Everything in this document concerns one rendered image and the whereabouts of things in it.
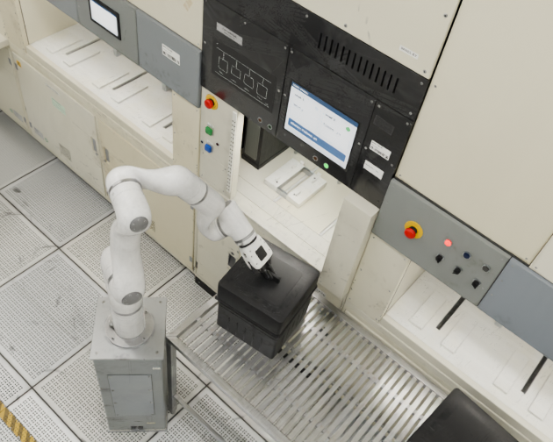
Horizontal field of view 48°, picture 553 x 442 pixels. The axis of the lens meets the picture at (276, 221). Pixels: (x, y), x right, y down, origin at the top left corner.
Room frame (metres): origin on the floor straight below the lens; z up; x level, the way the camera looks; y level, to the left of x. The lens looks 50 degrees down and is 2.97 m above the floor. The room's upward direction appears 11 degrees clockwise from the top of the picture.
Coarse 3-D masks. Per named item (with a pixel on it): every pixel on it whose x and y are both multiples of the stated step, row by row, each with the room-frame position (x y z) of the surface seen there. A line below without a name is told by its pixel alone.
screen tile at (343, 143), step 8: (328, 112) 1.61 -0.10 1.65; (328, 120) 1.60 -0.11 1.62; (336, 120) 1.59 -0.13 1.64; (320, 128) 1.62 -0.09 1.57; (336, 128) 1.58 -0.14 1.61; (344, 128) 1.57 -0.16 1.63; (352, 128) 1.55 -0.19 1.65; (328, 136) 1.60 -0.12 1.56; (336, 136) 1.58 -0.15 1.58; (344, 136) 1.56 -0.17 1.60; (336, 144) 1.58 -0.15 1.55; (344, 144) 1.56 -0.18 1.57
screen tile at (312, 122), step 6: (294, 90) 1.69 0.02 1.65; (294, 96) 1.69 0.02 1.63; (300, 96) 1.67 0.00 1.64; (300, 102) 1.67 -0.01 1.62; (306, 102) 1.66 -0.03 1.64; (294, 108) 1.68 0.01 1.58; (306, 108) 1.65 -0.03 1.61; (312, 108) 1.64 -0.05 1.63; (294, 114) 1.68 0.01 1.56; (300, 114) 1.67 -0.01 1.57; (312, 114) 1.64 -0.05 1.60; (318, 114) 1.63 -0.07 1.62; (300, 120) 1.66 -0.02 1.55; (306, 120) 1.65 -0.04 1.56; (312, 120) 1.64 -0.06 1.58; (318, 120) 1.63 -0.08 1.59; (312, 126) 1.63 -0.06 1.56
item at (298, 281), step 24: (264, 240) 1.49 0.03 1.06; (240, 264) 1.36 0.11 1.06; (288, 264) 1.40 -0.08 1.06; (240, 288) 1.26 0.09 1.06; (264, 288) 1.27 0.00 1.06; (288, 288) 1.29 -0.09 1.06; (312, 288) 1.36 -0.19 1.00; (240, 312) 1.21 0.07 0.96; (264, 312) 1.17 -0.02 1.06; (288, 312) 1.19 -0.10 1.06
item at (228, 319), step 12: (228, 312) 1.23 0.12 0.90; (300, 312) 1.31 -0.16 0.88; (228, 324) 1.23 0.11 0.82; (240, 324) 1.21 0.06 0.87; (252, 324) 1.19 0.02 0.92; (240, 336) 1.21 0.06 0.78; (252, 336) 1.19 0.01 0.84; (264, 336) 1.17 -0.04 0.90; (288, 336) 1.25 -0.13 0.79; (264, 348) 1.16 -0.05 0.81; (276, 348) 1.16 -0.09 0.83
